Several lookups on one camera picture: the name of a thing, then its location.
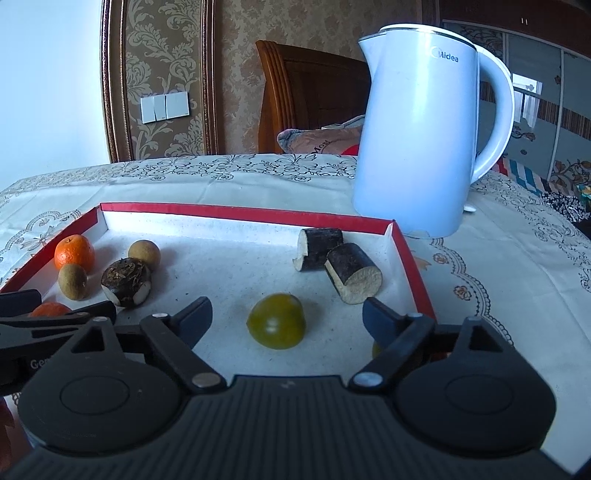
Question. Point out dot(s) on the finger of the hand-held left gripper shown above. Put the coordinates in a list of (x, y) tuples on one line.
[(55, 322), (18, 302)]

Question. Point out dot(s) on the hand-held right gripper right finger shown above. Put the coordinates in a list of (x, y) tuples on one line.
[(381, 318)]

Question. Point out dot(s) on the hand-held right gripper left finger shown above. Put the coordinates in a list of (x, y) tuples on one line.
[(194, 321)]

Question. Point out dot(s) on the large orange mandarin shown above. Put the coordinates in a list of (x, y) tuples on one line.
[(51, 310)]

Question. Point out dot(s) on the brown longan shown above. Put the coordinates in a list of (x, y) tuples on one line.
[(144, 255), (72, 281)]

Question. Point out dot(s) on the dark sugarcane piece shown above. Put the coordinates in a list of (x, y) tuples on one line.
[(353, 274), (321, 249)]

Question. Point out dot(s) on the red shallow cardboard box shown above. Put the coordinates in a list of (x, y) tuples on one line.
[(221, 267)]

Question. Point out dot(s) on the small orange mandarin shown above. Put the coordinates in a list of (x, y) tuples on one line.
[(75, 253)]

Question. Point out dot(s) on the dark water chestnut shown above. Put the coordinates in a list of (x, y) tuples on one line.
[(125, 281)]

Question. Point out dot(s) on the patterned pillow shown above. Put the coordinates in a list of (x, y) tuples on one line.
[(318, 138)]

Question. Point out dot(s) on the white electric kettle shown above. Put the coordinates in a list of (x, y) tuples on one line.
[(415, 129)]

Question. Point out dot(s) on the striped colourful blanket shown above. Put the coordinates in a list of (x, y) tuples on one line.
[(531, 182)]

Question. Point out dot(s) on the floral sliding-door wardrobe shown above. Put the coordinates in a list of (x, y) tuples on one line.
[(554, 92)]

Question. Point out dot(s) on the white wall switch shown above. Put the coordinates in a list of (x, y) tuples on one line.
[(165, 107)]

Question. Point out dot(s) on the wooden wall trim frame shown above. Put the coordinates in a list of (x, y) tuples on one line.
[(113, 92)]

